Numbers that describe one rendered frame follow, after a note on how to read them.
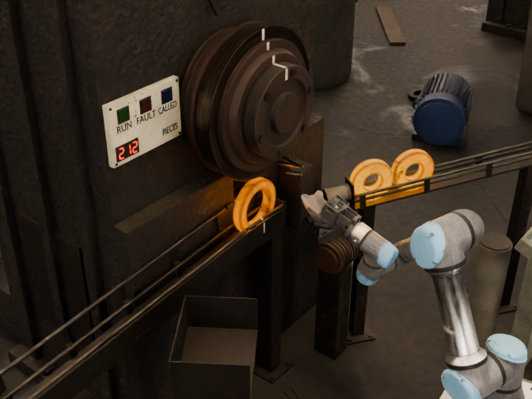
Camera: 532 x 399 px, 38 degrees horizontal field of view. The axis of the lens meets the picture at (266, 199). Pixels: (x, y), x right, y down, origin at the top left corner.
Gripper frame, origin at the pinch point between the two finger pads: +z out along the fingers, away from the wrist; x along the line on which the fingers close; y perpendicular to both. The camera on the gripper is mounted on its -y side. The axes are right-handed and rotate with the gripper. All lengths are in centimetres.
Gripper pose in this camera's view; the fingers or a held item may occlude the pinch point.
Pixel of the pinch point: (304, 199)
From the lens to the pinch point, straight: 251.3
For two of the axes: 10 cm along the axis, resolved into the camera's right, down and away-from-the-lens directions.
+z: -7.4, -5.8, 3.4
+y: 2.5, -7.1, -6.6
